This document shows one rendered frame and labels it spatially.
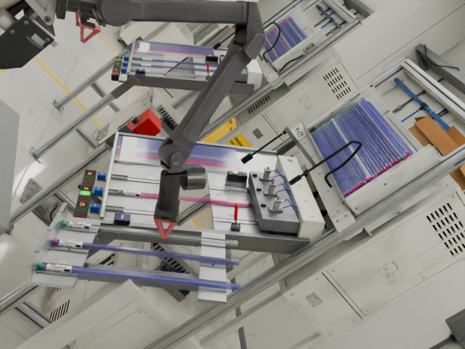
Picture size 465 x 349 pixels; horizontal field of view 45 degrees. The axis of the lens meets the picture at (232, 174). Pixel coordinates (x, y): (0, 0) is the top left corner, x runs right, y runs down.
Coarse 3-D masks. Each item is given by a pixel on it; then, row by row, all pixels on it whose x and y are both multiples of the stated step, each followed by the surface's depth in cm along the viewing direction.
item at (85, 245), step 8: (56, 240) 149; (88, 248) 149; (96, 248) 149; (104, 248) 149; (112, 248) 149; (120, 248) 150; (128, 248) 150; (160, 256) 150; (168, 256) 151; (176, 256) 151; (184, 256) 151; (192, 256) 151; (200, 256) 152; (208, 256) 152; (224, 264) 152; (232, 264) 152
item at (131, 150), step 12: (120, 144) 229; (132, 144) 231; (144, 144) 233; (156, 144) 235; (120, 156) 220; (132, 156) 222; (144, 156) 223; (156, 156) 225; (192, 156) 231; (204, 156) 233; (216, 156) 235; (228, 156) 237; (216, 168) 225; (228, 168) 227
